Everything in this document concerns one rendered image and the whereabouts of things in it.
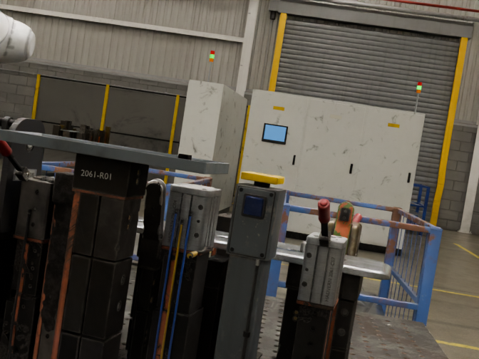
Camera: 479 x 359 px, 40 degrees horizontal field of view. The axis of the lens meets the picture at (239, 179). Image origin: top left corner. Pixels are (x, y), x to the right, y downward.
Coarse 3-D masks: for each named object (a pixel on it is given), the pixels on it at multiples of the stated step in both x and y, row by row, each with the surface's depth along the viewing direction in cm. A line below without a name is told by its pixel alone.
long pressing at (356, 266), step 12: (216, 240) 134; (288, 252) 134; (300, 252) 137; (300, 264) 129; (348, 264) 131; (360, 264) 133; (372, 264) 136; (384, 264) 138; (372, 276) 126; (384, 276) 127
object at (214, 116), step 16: (192, 80) 937; (208, 80) 942; (192, 96) 937; (208, 96) 934; (224, 96) 946; (240, 96) 1088; (192, 112) 938; (208, 112) 935; (224, 112) 965; (240, 112) 1113; (192, 128) 939; (208, 128) 935; (224, 128) 987; (240, 128) 1142; (192, 144) 939; (208, 144) 936; (224, 144) 1008; (240, 144) 1170; (224, 160) 1031; (208, 176) 937; (224, 176) 1054; (224, 192) 1079; (224, 208) 1104
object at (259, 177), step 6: (246, 174) 104; (252, 174) 103; (258, 174) 103; (264, 174) 107; (252, 180) 104; (258, 180) 103; (264, 180) 103; (270, 180) 103; (276, 180) 103; (282, 180) 106; (258, 186) 105; (264, 186) 105
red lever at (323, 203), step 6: (318, 204) 106; (324, 204) 105; (318, 210) 107; (324, 210) 106; (318, 216) 109; (324, 216) 107; (324, 222) 109; (324, 228) 112; (324, 234) 114; (330, 234) 115; (324, 240) 114; (330, 240) 115
